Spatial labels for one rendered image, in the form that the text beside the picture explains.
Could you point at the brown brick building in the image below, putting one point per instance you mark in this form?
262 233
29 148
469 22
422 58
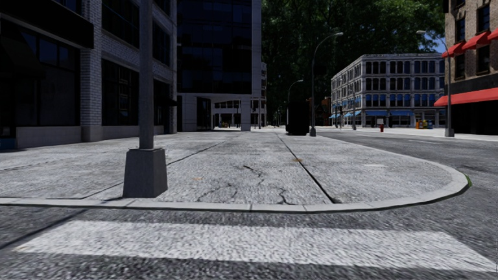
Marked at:
472 46

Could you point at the trees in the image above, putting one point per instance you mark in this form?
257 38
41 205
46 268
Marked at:
350 11

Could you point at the pale stone building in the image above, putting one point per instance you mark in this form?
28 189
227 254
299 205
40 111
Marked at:
389 85

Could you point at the black bus shelter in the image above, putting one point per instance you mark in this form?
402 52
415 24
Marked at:
298 118

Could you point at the grey brick building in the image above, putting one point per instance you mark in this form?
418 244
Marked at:
89 66

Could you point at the grey pole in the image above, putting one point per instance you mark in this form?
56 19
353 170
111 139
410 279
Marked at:
146 85

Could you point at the yellow box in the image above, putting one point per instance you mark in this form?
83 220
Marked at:
419 124

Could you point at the glass tower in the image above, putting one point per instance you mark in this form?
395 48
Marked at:
218 39

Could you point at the grey street lamp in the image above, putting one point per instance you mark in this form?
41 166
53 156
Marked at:
288 101
449 97
313 97

